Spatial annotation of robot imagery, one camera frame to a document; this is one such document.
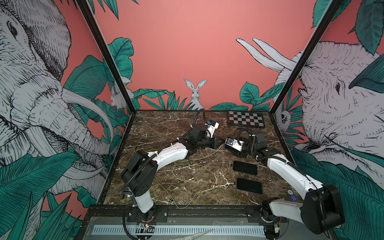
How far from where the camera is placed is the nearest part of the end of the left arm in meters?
0.67

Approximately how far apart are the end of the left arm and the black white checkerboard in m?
0.44

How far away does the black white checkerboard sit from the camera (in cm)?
113
